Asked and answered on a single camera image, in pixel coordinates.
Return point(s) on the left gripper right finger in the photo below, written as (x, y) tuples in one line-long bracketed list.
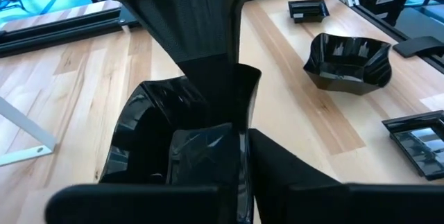
[(284, 189)]

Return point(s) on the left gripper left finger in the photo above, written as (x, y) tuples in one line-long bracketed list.
[(208, 161)]

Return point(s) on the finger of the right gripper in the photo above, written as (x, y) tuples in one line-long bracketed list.
[(190, 26)]

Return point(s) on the black wavy square mini bowl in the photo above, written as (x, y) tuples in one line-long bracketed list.
[(347, 54), (145, 120)]

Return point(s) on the black square mini plate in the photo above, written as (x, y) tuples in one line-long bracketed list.
[(416, 147), (308, 12)]

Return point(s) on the black boxes with white labels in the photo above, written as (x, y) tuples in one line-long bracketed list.
[(374, 9)]

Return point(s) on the black aluminium table frame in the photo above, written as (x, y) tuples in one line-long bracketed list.
[(52, 30)]

